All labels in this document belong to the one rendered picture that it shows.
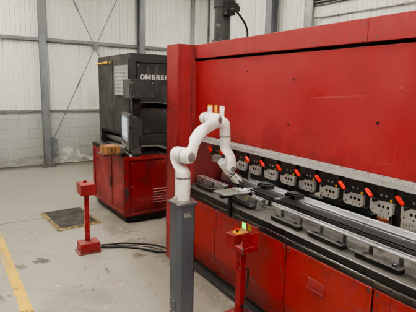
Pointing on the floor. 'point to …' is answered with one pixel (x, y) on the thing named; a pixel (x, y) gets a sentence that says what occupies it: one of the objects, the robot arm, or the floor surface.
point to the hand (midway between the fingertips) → (240, 186)
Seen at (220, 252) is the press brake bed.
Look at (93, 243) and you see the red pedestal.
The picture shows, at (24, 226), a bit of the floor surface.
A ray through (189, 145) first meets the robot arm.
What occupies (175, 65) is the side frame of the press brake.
